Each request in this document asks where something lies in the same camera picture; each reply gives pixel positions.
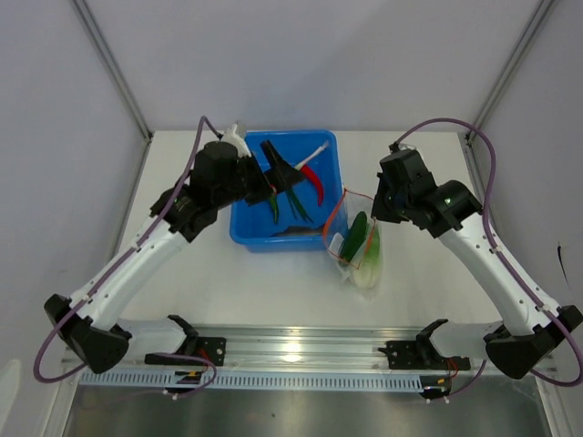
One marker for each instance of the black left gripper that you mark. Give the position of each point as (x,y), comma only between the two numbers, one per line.
(285,177)

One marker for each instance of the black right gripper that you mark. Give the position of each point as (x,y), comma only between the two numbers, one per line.
(381,212)

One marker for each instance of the small green toy pepper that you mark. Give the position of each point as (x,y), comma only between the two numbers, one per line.
(274,209)

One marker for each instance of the dark green toy cucumber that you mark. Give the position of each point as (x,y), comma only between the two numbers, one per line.
(355,238)

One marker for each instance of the clear zip bag orange zipper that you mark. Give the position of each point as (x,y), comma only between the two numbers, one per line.
(336,229)

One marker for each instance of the toy napa cabbage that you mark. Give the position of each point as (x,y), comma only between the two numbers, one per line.
(371,266)

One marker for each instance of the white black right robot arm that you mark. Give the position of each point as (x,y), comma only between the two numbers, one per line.
(529,328)

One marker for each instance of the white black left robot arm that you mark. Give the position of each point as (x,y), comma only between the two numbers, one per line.
(89,321)

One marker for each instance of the red toy chili pepper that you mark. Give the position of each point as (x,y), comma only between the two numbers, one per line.
(313,178)

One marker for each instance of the toy green onion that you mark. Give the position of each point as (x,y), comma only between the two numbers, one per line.
(296,206)

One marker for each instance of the blue plastic bin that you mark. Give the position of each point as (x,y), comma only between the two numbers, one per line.
(257,228)

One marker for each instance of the grey toy fish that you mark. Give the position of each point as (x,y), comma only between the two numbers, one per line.
(298,231)

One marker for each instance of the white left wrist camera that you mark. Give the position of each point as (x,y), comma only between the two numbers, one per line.
(235,136)

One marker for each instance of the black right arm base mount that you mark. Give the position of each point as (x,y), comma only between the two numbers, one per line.
(420,355)

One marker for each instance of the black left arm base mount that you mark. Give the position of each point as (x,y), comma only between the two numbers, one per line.
(212,349)

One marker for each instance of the slotted grey cable duct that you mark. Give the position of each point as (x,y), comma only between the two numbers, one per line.
(258,380)

